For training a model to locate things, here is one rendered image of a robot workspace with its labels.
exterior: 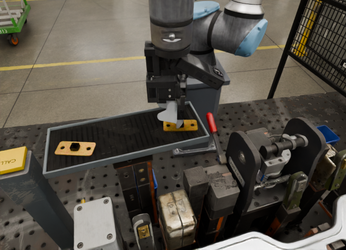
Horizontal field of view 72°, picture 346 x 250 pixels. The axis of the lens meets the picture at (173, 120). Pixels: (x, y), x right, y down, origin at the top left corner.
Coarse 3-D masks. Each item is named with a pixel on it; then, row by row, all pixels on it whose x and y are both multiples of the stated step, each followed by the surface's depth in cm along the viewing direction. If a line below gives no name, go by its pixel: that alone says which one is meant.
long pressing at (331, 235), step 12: (336, 204) 61; (336, 216) 59; (336, 228) 57; (228, 240) 55; (240, 240) 55; (252, 240) 55; (264, 240) 55; (276, 240) 55; (300, 240) 55; (312, 240) 55; (324, 240) 55; (336, 240) 55
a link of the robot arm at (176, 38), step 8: (152, 24) 40; (192, 24) 41; (152, 32) 41; (160, 32) 40; (168, 32) 40; (176, 32) 40; (184, 32) 40; (152, 40) 42; (160, 40) 41; (168, 40) 40; (176, 40) 40; (184, 40) 41; (160, 48) 43; (168, 48) 41; (176, 48) 41
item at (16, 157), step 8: (0, 152) 53; (8, 152) 53; (16, 152) 53; (24, 152) 53; (0, 160) 52; (8, 160) 52; (16, 160) 52; (24, 160) 52; (0, 168) 50; (8, 168) 50; (16, 168) 51
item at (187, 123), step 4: (184, 120) 60; (188, 120) 60; (192, 120) 60; (164, 124) 59; (168, 124) 60; (172, 124) 59; (184, 124) 59; (188, 124) 59; (196, 124) 59; (164, 128) 58; (168, 128) 58; (172, 128) 58; (180, 128) 58; (184, 128) 58; (188, 128) 58; (192, 128) 58; (196, 128) 58
